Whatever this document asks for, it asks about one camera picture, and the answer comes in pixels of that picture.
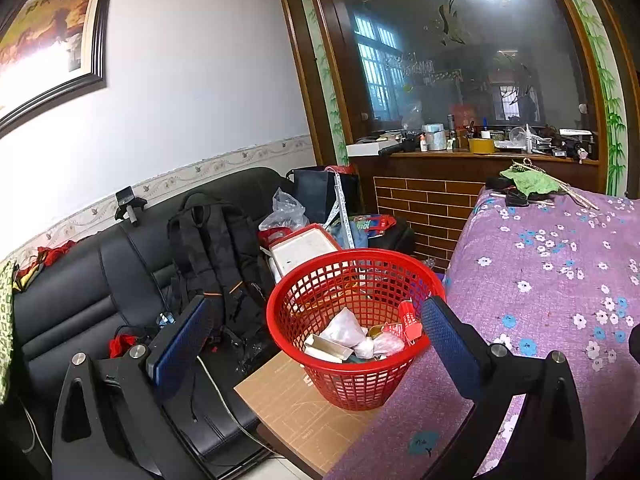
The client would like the red white snack wrapper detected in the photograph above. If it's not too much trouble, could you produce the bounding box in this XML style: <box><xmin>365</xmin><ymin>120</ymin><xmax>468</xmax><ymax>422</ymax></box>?
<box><xmin>382</xmin><ymin>299</ymin><xmax>423</xmax><ymax>346</ymax></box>

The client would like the clear plastic bag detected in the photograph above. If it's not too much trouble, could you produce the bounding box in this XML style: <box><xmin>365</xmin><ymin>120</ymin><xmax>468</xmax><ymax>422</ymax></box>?
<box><xmin>354</xmin><ymin>333</ymin><xmax>405</xmax><ymax>360</ymax></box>
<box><xmin>258</xmin><ymin>188</ymin><xmax>309</xmax><ymax>231</ymax></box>

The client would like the white long paper box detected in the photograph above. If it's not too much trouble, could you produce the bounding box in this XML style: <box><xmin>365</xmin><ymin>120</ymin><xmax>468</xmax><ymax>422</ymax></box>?
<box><xmin>304</xmin><ymin>335</ymin><xmax>354</xmax><ymax>364</ymax></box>

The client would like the white tissue wad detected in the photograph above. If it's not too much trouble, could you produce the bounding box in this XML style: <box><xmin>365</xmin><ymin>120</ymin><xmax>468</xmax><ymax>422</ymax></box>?
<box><xmin>320</xmin><ymin>308</ymin><xmax>367</xmax><ymax>348</ymax></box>

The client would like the black leather sofa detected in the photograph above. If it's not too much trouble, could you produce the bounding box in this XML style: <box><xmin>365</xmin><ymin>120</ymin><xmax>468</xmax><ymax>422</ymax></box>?
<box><xmin>1</xmin><ymin>168</ymin><xmax>293</xmax><ymax>479</ymax></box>

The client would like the purple floral tablecloth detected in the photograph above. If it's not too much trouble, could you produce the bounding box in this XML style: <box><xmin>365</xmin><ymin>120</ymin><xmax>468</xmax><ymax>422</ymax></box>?
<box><xmin>330</xmin><ymin>191</ymin><xmax>639</xmax><ymax>479</ymax></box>

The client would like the cardboard sheet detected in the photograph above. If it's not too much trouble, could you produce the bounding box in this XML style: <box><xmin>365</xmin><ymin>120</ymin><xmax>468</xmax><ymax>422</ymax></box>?
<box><xmin>234</xmin><ymin>352</ymin><xmax>378</xmax><ymax>479</ymax></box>

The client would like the black backpack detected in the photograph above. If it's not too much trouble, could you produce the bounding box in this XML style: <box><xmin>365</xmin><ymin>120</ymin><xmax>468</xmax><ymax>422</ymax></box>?
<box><xmin>166</xmin><ymin>192</ymin><xmax>276</xmax><ymax>376</ymax></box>

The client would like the red plastic mesh basket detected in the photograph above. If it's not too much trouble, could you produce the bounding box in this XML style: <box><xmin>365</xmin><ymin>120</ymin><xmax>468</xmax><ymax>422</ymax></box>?
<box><xmin>267</xmin><ymin>249</ymin><xmax>445</xmax><ymax>411</ymax></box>

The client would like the white red-rimmed tray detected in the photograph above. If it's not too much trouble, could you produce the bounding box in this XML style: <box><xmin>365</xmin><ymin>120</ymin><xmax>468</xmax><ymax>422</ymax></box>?
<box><xmin>269</xmin><ymin>223</ymin><xmax>341</xmax><ymax>281</ymax></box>

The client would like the green cloth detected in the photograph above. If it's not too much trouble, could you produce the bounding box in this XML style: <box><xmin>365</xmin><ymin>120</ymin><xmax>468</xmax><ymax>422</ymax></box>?
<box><xmin>500</xmin><ymin>166</ymin><xmax>560</xmax><ymax>197</ymax></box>

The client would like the wooden cabinet counter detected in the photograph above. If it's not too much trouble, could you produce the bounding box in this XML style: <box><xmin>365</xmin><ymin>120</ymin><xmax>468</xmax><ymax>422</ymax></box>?
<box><xmin>347</xmin><ymin>148</ymin><xmax>601</xmax><ymax>271</ymax></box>

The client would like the clear plastic bag on sofa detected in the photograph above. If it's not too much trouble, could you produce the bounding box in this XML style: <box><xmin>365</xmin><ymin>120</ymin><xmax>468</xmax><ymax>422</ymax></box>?
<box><xmin>258</xmin><ymin>188</ymin><xmax>309</xmax><ymax>231</ymax></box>

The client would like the bundle of wooden sticks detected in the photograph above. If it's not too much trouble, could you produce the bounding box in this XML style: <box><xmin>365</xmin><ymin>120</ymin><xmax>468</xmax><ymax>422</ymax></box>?
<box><xmin>512</xmin><ymin>157</ymin><xmax>599</xmax><ymax>210</ymax></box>

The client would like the yellow tape roll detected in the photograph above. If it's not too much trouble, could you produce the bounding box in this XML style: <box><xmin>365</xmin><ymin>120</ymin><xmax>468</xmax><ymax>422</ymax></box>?
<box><xmin>469</xmin><ymin>138</ymin><xmax>496</xmax><ymax>155</ymax></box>

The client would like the dark blue shopping bag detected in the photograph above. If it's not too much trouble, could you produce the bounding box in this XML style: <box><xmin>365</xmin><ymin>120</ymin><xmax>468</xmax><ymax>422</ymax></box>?
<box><xmin>286</xmin><ymin>166</ymin><xmax>363</xmax><ymax>223</ymax></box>

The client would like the framed horse painting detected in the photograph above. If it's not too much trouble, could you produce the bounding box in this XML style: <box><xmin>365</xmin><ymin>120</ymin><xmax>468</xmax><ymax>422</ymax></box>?
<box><xmin>1</xmin><ymin>0</ymin><xmax>110</xmax><ymax>134</ymax></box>

